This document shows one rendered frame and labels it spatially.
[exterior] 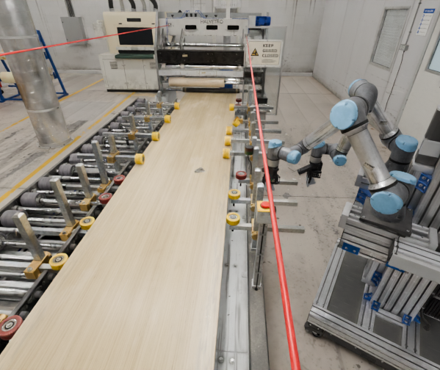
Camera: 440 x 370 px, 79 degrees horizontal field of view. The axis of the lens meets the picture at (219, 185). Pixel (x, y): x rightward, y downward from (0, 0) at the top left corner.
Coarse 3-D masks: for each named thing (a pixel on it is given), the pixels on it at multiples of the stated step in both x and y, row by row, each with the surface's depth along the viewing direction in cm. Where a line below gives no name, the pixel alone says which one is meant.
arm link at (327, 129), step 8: (360, 96) 123; (368, 104) 118; (368, 112) 120; (328, 120) 137; (320, 128) 141; (328, 128) 137; (336, 128) 135; (312, 136) 145; (320, 136) 142; (328, 136) 140; (296, 144) 154; (304, 144) 150; (312, 144) 147; (304, 152) 154
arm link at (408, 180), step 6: (390, 174) 125; (396, 174) 124; (402, 174) 125; (408, 174) 126; (402, 180) 120; (408, 180) 120; (414, 180) 120; (408, 186) 120; (414, 186) 123; (408, 192) 119; (408, 198) 126
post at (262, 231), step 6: (264, 228) 116; (258, 234) 121; (264, 234) 118; (258, 240) 120; (264, 240) 120; (258, 246) 122; (264, 246) 122; (258, 252) 124; (258, 258) 126; (258, 264) 129; (258, 270) 130; (258, 276) 132; (252, 282) 139; (258, 282) 136; (252, 288) 138; (258, 288) 137
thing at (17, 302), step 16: (80, 144) 254; (144, 144) 262; (64, 160) 229; (112, 176) 229; (112, 192) 199; (80, 208) 209; (96, 208) 175; (0, 224) 169; (16, 240) 165; (48, 240) 165; (80, 240) 159; (32, 288) 122; (0, 304) 129; (16, 304) 129; (32, 304) 123; (0, 352) 107
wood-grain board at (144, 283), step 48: (192, 96) 376; (192, 144) 240; (144, 192) 176; (192, 192) 176; (96, 240) 139; (144, 240) 139; (192, 240) 139; (48, 288) 115; (96, 288) 115; (144, 288) 115; (192, 288) 115; (48, 336) 98; (96, 336) 98; (144, 336) 98; (192, 336) 98
